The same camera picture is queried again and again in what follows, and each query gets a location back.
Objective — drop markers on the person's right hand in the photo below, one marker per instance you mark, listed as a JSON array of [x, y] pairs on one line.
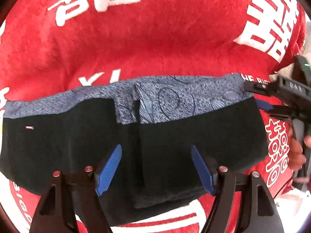
[[296, 155]]

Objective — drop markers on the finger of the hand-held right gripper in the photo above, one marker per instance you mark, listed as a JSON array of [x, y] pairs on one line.
[[286, 87], [264, 104]]

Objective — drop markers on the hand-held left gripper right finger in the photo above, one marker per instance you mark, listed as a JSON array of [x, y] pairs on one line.
[[203, 172]]

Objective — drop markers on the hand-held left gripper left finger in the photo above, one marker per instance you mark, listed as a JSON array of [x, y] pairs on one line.
[[109, 172]]

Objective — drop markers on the black pants with blue trim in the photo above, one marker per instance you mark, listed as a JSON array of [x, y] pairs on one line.
[[73, 138]]

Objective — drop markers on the red printed blanket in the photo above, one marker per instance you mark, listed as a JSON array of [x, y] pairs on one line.
[[145, 41]]

